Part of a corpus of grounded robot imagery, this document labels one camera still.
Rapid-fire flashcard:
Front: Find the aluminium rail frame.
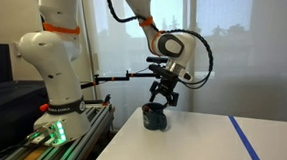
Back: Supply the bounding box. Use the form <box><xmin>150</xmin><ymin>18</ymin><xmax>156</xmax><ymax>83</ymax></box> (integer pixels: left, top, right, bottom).
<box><xmin>0</xmin><ymin>102</ymin><xmax>119</xmax><ymax>160</ymax></box>

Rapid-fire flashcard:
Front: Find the white window post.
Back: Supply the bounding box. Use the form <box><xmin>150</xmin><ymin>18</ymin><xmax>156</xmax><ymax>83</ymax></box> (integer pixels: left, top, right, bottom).
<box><xmin>181</xmin><ymin>0</ymin><xmax>207</xmax><ymax>112</ymax></box>

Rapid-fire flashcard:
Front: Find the black corrugated cable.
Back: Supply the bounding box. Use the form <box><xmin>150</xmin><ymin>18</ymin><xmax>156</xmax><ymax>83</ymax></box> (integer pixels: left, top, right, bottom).
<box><xmin>106</xmin><ymin>0</ymin><xmax>216</xmax><ymax>95</ymax></box>

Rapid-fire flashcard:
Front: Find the orange knob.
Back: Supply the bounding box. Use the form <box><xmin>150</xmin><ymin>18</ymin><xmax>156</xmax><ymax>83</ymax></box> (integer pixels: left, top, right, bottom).
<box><xmin>39</xmin><ymin>103</ymin><xmax>50</xmax><ymax>113</ymax></box>

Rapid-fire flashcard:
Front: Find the black camera mount rod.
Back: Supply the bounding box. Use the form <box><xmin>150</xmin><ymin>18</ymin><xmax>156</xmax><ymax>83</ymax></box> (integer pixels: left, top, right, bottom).
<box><xmin>79</xmin><ymin>68</ymin><xmax>152</xmax><ymax>91</ymax></box>

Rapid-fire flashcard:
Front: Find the orange cable strap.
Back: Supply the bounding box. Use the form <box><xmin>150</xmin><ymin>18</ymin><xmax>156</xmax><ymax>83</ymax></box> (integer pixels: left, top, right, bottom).
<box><xmin>138</xmin><ymin>15</ymin><xmax>155</xmax><ymax>28</ymax></box>

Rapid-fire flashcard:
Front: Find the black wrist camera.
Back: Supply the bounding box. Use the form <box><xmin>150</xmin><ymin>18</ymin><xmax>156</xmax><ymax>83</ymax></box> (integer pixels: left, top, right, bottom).
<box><xmin>145</xmin><ymin>54</ymin><xmax>171</xmax><ymax>66</ymax></box>

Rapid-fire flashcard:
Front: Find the dark blue mug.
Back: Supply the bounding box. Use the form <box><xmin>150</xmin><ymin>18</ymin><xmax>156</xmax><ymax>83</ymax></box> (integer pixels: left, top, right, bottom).
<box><xmin>141</xmin><ymin>101</ymin><xmax>169</xmax><ymax>133</ymax></box>

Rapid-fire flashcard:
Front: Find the blue tape outline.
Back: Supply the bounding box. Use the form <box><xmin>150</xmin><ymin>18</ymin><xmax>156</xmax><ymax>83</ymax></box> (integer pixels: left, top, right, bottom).
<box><xmin>228</xmin><ymin>113</ymin><xmax>263</xmax><ymax>160</ymax></box>

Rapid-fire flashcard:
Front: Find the black cabinet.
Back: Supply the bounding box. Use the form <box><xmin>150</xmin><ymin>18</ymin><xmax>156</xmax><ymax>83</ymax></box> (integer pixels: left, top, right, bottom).
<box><xmin>0</xmin><ymin>78</ymin><xmax>53</xmax><ymax>157</ymax></box>

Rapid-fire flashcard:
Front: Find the black clamp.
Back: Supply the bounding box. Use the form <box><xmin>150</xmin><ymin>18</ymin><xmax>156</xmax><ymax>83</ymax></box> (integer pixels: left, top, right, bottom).
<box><xmin>100</xmin><ymin>93</ymin><xmax>113</xmax><ymax>108</ymax></box>

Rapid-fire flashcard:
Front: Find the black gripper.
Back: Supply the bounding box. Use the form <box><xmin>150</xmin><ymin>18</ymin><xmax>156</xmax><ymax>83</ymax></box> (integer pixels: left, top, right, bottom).
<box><xmin>147</xmin><ymin>62</ymin><xmax>182</xmax><ymax>110</ymax></box>

